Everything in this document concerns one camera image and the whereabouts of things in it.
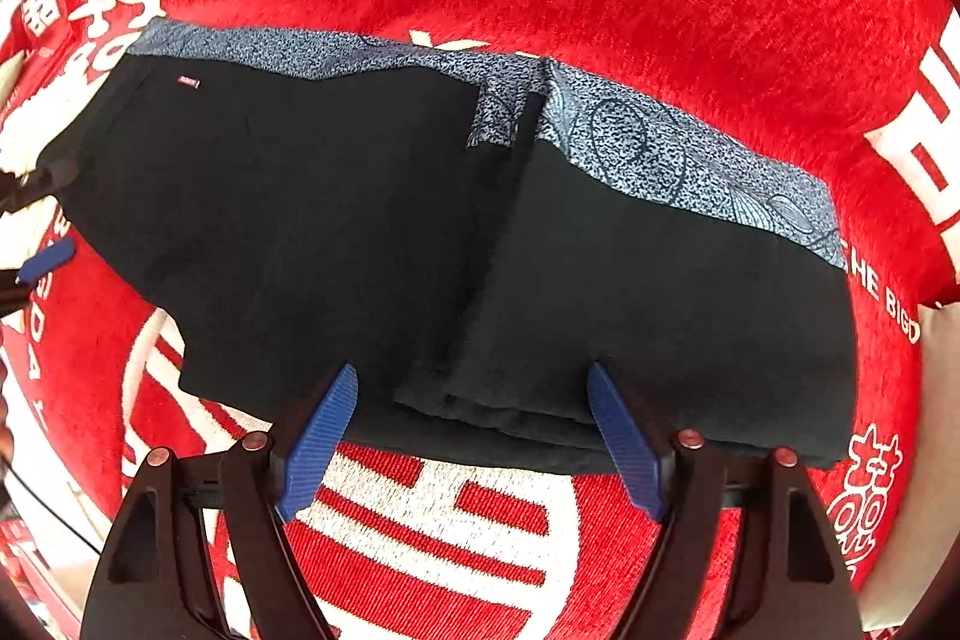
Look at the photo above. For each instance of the black pants with patterned trim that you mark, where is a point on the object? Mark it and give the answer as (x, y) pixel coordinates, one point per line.
(300, 220)

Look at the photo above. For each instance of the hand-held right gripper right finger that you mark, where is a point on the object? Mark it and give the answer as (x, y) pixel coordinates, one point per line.
(626, 437)

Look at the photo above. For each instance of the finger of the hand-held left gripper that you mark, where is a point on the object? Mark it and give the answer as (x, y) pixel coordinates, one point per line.
(46, 261)
(26, 186)

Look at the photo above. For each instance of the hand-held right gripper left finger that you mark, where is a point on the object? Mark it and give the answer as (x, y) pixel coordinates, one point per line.
(319, 437)

